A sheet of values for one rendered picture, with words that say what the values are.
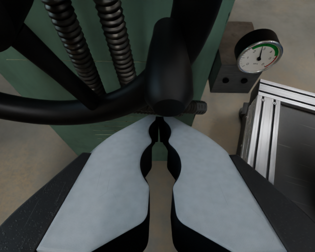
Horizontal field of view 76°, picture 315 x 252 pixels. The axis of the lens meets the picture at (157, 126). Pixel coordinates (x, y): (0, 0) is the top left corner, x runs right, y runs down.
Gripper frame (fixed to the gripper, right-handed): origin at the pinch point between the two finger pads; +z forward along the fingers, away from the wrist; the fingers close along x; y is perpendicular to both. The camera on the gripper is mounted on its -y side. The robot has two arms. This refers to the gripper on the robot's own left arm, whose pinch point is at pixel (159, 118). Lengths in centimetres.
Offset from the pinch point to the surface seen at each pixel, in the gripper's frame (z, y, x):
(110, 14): 10.5, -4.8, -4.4
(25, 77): 31.8, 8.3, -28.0
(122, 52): 12.3, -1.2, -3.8
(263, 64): 21.3, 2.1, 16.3
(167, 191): 48, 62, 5
